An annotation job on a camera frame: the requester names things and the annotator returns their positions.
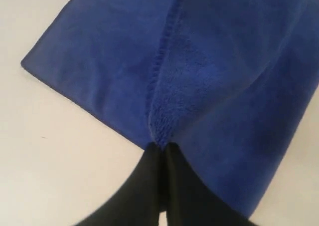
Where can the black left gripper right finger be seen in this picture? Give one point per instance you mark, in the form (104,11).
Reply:
(190,201)

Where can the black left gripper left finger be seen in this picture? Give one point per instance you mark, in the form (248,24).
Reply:
(136,202)

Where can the blue terry towel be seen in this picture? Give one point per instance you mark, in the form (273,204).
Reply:
(227,80)

